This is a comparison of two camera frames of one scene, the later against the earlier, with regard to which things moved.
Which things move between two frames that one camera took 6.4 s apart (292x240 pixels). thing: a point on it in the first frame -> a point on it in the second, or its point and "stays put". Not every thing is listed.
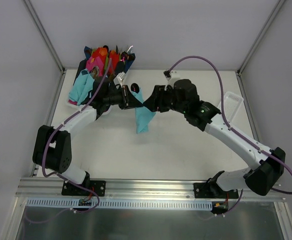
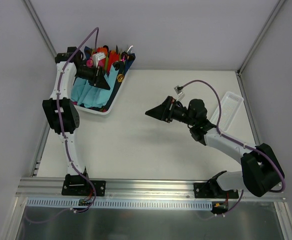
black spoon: x=135 y=87 -> x=119 y=65
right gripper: x=162 y=99 -> x=168 y=109
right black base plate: x=213 y=190 stays put
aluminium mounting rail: x=138 y=188 stays put
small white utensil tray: x=232 y=103 stays put
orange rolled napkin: x=103 y=51 stays put
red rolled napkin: x=115 y=56 stays put
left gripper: x=125 y=97 -> x=96 y=76
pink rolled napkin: x=92 y=62 stays put
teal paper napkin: x=143 y=114 -> x=110 y=79
